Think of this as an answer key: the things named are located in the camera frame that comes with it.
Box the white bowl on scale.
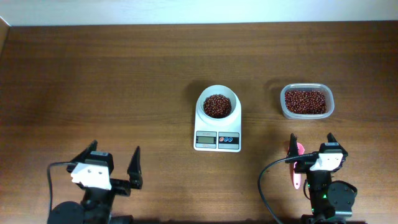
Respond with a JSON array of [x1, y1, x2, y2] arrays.
[[197, 85, 238, 120]]

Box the red beans in bowl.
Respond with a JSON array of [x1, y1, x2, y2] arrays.
[[203, 94, 232, 119]]

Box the clear plastic bean container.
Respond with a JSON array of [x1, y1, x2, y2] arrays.
[[280, 83, 335, 119]]

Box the pink measuring scoop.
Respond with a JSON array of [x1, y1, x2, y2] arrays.
[[292, 142, 305, 190]]

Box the red beans in container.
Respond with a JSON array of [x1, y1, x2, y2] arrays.
[[284, 90, 326, 114]]

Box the white digital kitchen scale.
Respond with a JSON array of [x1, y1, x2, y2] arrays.
[[193, 85, 242, 152]]

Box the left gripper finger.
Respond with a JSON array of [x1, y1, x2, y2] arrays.
[[127, 146, 143, 189], [66, 140, 98, 173]]

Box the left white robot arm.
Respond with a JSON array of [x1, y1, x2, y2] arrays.
[[47, 140, 143, 224]]

